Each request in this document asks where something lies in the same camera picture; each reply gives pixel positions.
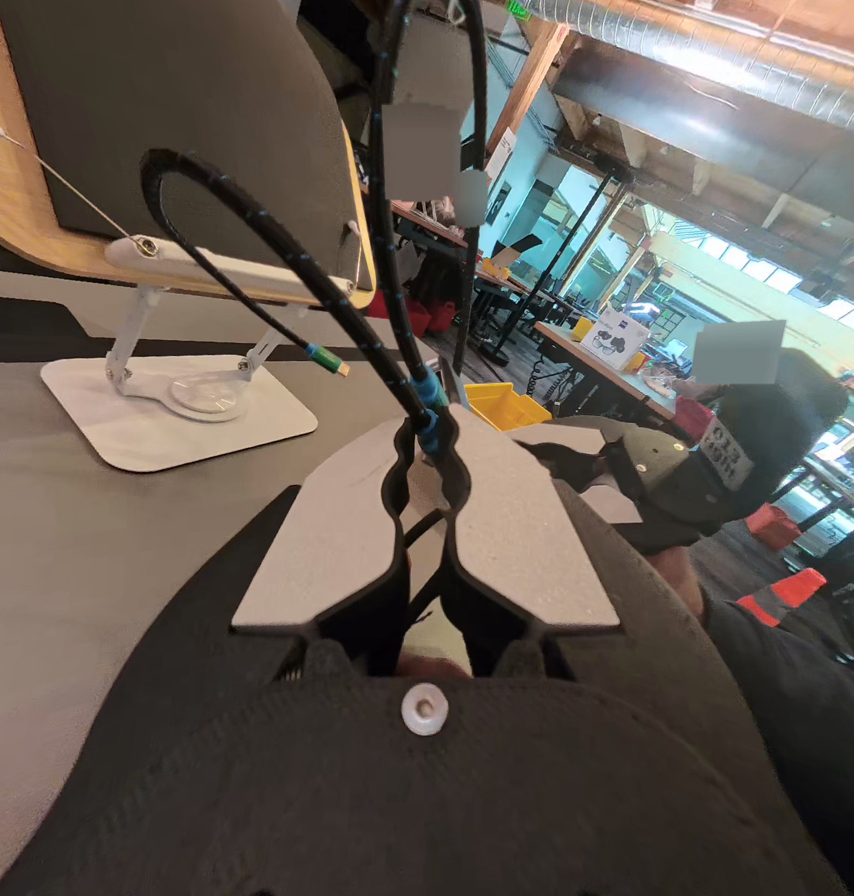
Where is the person's right forearm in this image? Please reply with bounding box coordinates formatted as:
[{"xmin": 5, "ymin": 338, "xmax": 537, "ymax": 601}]
[{"xmin": 686, "ymin": 588, "xmax": 854, "ymax": 896}]

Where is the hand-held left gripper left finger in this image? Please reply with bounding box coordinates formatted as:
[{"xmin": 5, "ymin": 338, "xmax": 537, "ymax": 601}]
[{"xmin": 231, "ymin": 418, "xmax": 411, "ymax": 634}]

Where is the wooden table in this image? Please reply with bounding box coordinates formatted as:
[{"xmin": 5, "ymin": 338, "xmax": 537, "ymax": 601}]
[{"xmin": 532, "ymin": 322, "xmax": 680, "ymax": 421}]

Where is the white printed box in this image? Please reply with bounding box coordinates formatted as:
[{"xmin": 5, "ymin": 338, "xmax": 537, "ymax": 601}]
[{"xmin": 581, "ymin": 315, "xmax": 652, "ymax": 372}]

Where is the yellow plastic bin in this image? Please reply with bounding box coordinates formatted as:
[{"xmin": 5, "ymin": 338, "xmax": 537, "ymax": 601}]
[{"xmin": 462, "ymin": 381, "xmax": 554, "ymax": 432}]

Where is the person's right hand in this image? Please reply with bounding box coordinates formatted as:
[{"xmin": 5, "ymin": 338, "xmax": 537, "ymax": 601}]
[{"xmin": 644, "ymin": 546, "xmax": 708, "ymax": 617}]

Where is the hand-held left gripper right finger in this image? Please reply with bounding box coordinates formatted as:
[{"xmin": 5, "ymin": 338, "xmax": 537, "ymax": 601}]
[{"xmin": 441, "ymin": 418, "xmax": 620, "ymax": 642}]

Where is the grey panel with wooden rim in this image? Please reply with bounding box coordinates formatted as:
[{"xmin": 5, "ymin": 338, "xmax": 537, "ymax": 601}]
[{"xmin": 0, "ymin": 0, "xmax": 376, "ymax": 302}]

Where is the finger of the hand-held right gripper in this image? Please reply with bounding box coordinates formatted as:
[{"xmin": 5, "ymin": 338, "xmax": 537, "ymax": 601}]
[
  {"xmin": 509, "ymin": 425, "xmax": 610, "ymax": 456},
  {"xmin": 581, "ymin": 483, "xmax": 649, "ymax": 526}
]

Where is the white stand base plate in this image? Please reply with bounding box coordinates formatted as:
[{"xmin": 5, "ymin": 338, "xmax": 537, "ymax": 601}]
[{"xmin": 41, "ymin": 357, "xmax": 320, "ymax": 473}]

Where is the orange cone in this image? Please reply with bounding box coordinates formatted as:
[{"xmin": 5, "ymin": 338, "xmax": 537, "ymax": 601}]
[{"xmin": 735, "ymin": 567, "xmax": 828, "ymax": 628}]

